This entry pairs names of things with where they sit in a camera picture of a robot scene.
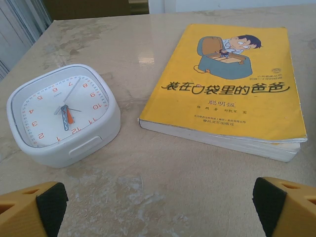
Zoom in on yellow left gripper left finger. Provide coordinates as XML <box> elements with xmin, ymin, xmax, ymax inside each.
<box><xmin>0</xmin><ymin>181</ymin><xmax>69</xmax><ymax>237</ymax></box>

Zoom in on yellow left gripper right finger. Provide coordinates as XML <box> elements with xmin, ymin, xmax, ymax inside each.
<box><xmin>251</xmin><ymin>176</ymin><xmax>316</xmax><ymax>237</ymax></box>

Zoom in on yellow paperback book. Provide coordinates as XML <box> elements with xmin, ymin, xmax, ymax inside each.
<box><xmin>137</xmin><ymin>23</ymin><xmax>309</xmax><ymax>163</ymax></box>

